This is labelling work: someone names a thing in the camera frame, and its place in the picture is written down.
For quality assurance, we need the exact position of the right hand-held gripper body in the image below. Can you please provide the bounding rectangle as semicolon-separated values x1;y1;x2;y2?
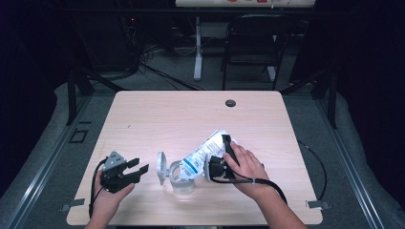
203;155;235;183

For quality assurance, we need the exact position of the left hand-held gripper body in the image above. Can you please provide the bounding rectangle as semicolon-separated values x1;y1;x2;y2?
99;151;128;195

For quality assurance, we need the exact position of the blue and white milk pouch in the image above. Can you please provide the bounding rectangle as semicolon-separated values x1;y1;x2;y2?
179;128;238;180

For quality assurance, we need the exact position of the glass jar with grey lid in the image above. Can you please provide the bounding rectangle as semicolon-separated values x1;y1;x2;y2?
156;151;197;196

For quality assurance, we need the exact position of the person's left hand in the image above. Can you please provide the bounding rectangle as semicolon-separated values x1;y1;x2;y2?
90;171;136;220

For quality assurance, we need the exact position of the person's right hand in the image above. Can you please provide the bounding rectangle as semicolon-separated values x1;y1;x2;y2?
223;141;272;202

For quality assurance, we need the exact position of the grey tape strip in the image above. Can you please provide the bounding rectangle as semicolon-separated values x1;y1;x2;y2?
60;198;86;213
306;199;331;211

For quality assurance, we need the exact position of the black metal stand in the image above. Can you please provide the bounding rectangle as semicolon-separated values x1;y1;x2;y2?
280;68;338;130
65;68;128;127

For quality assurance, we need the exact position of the white desk leg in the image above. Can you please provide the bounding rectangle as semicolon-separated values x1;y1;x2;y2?
193;15;204;82

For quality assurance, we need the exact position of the black folding chair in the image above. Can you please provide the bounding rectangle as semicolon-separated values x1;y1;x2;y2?
220;13;299;92

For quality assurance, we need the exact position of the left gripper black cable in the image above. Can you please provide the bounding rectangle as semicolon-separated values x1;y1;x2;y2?
88;156;109;219

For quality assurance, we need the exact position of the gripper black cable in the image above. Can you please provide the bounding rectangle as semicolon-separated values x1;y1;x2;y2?
208;141;328;205
88;156;109;219

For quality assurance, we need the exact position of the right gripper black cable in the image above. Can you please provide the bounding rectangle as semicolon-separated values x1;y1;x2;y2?
208;141;328;205

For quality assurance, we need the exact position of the aluminium floor rail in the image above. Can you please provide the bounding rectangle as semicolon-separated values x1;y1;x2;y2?
2;94;94;229
314;94;387;229

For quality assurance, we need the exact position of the bundle of floor cables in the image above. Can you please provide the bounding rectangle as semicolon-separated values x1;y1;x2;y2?
139;44;206;92

